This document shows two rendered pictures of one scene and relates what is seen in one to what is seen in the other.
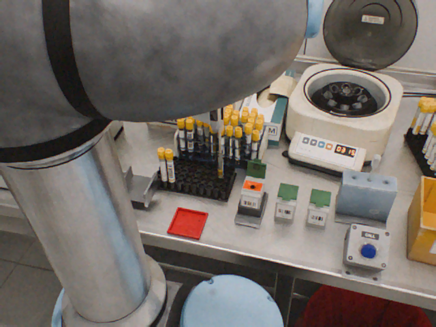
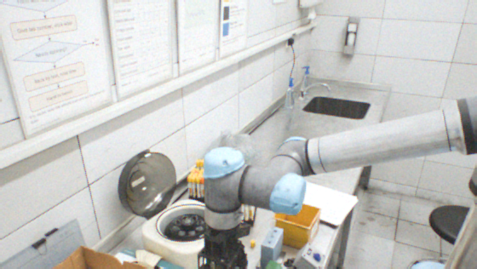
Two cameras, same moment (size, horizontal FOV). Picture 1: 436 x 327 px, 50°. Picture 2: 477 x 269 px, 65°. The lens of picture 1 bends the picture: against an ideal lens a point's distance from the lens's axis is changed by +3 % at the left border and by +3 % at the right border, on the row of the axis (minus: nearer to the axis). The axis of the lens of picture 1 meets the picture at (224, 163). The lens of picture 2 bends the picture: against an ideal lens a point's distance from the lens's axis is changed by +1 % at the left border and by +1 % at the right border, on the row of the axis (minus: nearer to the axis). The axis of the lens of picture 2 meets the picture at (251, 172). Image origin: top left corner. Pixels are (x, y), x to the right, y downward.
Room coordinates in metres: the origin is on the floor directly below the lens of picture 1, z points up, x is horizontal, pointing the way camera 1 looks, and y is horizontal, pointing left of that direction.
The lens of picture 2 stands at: (0.57, 0.64, 1.71)
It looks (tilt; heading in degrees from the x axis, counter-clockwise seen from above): 29 degrees down; 278
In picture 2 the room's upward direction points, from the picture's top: 1 degrees clockwise
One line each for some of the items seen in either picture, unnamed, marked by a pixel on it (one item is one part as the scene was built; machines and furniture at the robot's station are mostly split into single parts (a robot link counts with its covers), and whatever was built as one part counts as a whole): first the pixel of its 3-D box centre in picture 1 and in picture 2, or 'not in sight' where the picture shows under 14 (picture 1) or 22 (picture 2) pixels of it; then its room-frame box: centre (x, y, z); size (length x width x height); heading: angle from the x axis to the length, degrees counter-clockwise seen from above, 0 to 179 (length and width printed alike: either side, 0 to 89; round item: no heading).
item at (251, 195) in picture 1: (252, 195); not in sight; (0.64, -0.06, 0.92); 0.05 x 0.04 x 0.06; 164
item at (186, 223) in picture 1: (188, 223); not in sight; (0.60, 0.08, 0.88); 0.07 x 0.07 x 0.01; 75
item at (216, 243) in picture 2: not in sight; (221, 245); (0.72, 0.04, 1.19); 0.09 x 0.08 x 0.12; 75
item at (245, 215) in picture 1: (251, 204); not in sight; (0.64, -0.06, 0.89); 0.09 x 0.05 x 0.04; 164
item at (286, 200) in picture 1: (286, 202); not in sight; (0.63, -0.13, 0.91); 0.05 x 0.04 x 0.07; 165
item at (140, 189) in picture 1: (106, 178); not in sight; (0.69, 0.25, 0.92); 0.21 x 0.07 x 0.05; 75
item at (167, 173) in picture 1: (194, 163); not in sight; (0.73, 0.07, 0.93); 0.17 x 0.09 x 0.11; 76
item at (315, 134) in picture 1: (340, 115); (192, 237); (0.89, -0.28, 0.94); 0.30 x 0.24 x 0.12; 156
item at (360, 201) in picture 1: (364, 197); (272, 248); (0.63, -0.28, 0.92); 0.10 x 0.07 x 0.10; 77
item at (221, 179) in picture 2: not in sight; (225, 179); (0.71, 0.03, 1.35); 0.09 x 0.08 x 0.11; 168
